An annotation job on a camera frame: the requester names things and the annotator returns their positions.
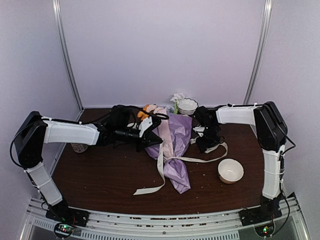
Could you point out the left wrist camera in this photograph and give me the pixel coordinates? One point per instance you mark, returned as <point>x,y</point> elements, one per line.
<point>148,124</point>

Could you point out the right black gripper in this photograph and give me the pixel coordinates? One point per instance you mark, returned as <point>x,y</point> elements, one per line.
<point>203,145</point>

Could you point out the plain white bowl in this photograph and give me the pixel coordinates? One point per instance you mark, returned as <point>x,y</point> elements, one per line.
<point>230,171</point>

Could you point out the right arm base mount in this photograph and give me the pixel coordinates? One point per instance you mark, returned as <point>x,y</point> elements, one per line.
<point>260,220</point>

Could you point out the patterned mug yellow inside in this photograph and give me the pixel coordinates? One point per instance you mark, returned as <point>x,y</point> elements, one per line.
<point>79,147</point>

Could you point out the left aluminium frame post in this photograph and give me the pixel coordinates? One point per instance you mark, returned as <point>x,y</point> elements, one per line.
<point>65,53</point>

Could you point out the front aluminium rail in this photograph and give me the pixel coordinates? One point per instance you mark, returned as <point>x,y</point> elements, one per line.
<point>225,225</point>

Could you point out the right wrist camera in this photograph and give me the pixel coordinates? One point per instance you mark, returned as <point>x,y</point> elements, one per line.
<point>199,130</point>

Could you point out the right aluminium frame post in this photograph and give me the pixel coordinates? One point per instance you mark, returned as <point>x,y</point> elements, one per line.
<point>264,30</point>

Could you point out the scalloped white bowl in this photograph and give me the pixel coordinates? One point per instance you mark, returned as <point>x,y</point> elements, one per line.
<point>187,106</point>

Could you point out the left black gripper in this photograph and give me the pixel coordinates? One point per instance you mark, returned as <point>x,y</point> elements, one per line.
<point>149,138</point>

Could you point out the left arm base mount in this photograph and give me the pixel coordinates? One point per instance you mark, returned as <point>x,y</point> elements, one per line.
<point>66,226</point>

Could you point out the purple pink wrapping paper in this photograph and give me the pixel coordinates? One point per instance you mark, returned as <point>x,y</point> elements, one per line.
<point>176,134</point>

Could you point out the aluminium frame post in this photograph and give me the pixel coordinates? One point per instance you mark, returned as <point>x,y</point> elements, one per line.
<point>65,53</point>
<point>264,30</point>

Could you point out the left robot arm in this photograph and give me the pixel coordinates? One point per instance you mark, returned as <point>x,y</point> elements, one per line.
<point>38,130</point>

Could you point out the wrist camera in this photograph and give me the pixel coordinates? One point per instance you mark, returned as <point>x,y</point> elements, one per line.
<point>199,130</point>
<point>148,124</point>

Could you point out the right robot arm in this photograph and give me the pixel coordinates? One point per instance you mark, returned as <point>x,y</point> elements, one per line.
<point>271,133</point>

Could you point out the beige ribbon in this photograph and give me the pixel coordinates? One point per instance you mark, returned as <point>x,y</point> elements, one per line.
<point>157,153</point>

